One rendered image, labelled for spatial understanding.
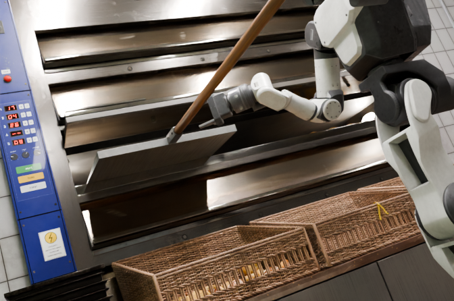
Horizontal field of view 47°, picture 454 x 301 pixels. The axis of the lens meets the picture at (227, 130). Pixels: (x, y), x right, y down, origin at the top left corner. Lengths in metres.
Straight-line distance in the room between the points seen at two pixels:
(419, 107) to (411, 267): 0.61
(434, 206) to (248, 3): 1.60
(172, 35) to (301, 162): 0.86
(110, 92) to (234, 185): 0.67
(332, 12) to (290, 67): 1.02
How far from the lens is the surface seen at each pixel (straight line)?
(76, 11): 2.48
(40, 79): 2.28
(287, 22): 2.85
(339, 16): 1.69
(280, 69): 2.66
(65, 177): 2.13
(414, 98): 1.61
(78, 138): 2.17
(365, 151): 2.71
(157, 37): 2.49
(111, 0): 2.55
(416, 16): 1.76
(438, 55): 3.38
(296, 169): 2.46
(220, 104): 1.83
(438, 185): 1.58
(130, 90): 2.33
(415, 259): 1.97
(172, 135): 1.87
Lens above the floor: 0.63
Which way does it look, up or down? 16 degrees up
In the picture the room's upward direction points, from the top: 20 degrees counter-clockwise
